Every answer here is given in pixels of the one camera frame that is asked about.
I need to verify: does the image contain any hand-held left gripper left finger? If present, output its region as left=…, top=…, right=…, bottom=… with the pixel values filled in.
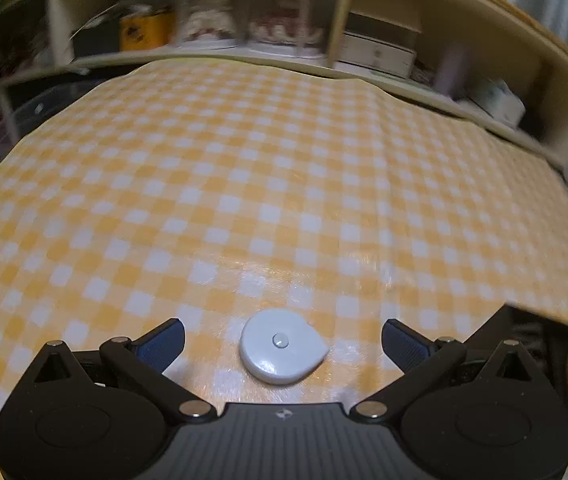
left=28, top=318, right=218, bottom=424

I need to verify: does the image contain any clear plastic storage bin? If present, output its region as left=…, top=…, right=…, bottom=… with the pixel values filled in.
left=0, top=84, right=100, bottom=182

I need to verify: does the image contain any yellow checked blanket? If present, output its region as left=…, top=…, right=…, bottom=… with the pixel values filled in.
left=0, top=57, right=568, bottom=480

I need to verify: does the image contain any dark storage box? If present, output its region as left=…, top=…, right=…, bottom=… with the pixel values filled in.
left=70, top=19, right=122, bottom=59

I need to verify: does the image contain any white tissue box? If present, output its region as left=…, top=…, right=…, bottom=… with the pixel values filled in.
left=468, top=79, right=526, bottom=129

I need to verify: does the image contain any wooden shelf unit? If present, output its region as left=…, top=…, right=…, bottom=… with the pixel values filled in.
left=0, top=0, right=568, bottom=167

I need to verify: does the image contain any white round tape measure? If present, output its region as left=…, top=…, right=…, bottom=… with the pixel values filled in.
left=239, top=309, right=330, bottom=386

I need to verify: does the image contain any yellow printed box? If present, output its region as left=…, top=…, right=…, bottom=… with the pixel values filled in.
left=118, top=9, right=175, bottom=53

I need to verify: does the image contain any black box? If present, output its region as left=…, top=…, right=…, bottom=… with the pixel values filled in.
left=463, top=304, right=568, bottom=463

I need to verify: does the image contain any clear doll display case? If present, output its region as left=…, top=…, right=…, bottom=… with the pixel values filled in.
left=245, top=0, right=335, bottom=59

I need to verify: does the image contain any lilac box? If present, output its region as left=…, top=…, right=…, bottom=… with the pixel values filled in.
left=433, top=46, right=471, bottom=102

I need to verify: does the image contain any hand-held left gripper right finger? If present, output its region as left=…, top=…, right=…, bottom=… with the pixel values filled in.
left=350, top=319, right=548, bottom=422

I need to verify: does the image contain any small white drawer box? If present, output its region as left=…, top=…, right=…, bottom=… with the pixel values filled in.
left=336, top=9, right=421, bottom=79

